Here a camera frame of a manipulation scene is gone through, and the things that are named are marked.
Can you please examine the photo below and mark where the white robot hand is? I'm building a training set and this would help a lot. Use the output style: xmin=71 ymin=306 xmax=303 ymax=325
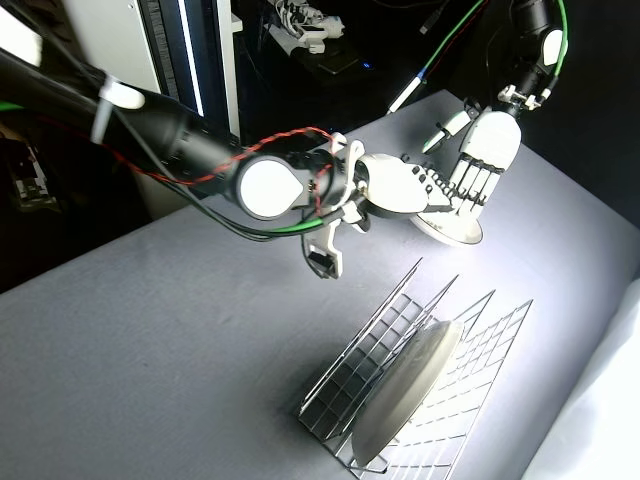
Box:
xmin=355 ymin=152 xmax=469 ymax=224
xmin=421 ymin=107 xmax=524 ymax=219

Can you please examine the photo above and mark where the white plate black rim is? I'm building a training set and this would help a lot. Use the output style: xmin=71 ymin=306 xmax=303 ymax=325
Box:
xmin=349 ymin=319 xmax=466 ymax=466
xmin=409 ymin=199 xmax=485 ymax=247

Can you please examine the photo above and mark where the spare white robot hand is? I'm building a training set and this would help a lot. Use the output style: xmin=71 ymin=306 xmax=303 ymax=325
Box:
xmin=269 ymin=0 xmax=347 ymax=55

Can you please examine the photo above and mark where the black flat device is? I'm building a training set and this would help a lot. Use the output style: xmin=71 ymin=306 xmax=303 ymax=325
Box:
xmin=299 ymin=47 xmax=362 ymax=76

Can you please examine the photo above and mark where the white sheet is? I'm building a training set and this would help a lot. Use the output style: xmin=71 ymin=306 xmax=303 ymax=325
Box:
xmin=519 ymin=277 xmax=640 ymax=480

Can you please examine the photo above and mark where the grey table cloth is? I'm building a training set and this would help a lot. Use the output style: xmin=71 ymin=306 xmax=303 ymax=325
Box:
xmin=0 ymin=89 xmax=640 ymax=480

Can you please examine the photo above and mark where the white cabinet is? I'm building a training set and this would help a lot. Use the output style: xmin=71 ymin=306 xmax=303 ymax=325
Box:
xmin=64 ymin=0 xmax=242 ymax=144

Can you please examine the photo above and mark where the thin green cable white plug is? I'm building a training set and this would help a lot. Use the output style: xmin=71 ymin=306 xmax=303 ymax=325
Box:
xmin=387 ymin=0 xmax=487 ymax=115

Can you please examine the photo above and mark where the red black twisted wire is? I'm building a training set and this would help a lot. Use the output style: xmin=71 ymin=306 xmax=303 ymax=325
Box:
xmin=99 ymin=126 xmax=342 ymax=187

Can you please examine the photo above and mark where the black cable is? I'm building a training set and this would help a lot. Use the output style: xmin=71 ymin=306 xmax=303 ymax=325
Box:
xmin=159 ymin=179 xmax=321 ymax=242

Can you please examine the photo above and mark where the metal wire dish rack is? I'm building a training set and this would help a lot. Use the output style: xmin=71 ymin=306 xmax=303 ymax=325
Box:
xmin=298 ymin=257 xmax=535 ymax=480

